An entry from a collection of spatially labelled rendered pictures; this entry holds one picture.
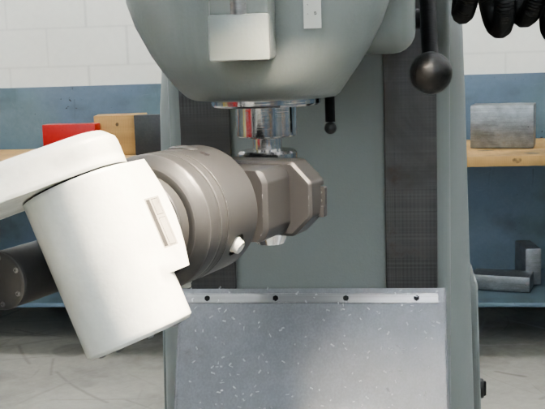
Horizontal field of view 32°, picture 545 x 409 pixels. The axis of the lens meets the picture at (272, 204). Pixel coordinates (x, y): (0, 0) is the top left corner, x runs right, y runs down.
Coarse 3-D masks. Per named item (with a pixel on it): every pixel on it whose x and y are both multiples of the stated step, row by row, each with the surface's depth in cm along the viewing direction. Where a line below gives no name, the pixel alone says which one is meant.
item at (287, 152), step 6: (246, 150) 76; (252, 150) 76; (282, 150) 75; (288, 150) 75; (294, 150) 76; (240, 156) 75; (246, 156) 74; (252, 156) 74; (258, 156) 74; (264, 156) 74; (270, 156) 74; (276, 156) 74; (282, 156) 74; (288, 156) 74; (294, 156) 75
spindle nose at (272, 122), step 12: (264, 108) 73; (276, 108) 73; (288, 108) 74; (240, 120) 74; (252, 120) 74; (264, 120) 73; (276, 120) 73; (288, 120) 74; (240, 132) 75; (252, 132) 74; (264, 132) 74; (276, 132) 74; (288, 132) 74
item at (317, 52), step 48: (144, 0) 67; (192, 0) 66; (288, 0) 65; (336, 0) 65; (384, 0) 69; (192, 48) 67; (288, 48) 66; (336, 48) 67; (192, 96) 71; (240, 96) 68; (288, 96) 68
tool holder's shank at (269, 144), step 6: (270, 138) 74; (276, 138) 75; (258, 144) 75; (264, 144) 75; (270, 144) 75; (276, 144) 75; (258, 150) 75; (264, 150) 75; (270, 150) 75; (276, 150) 75
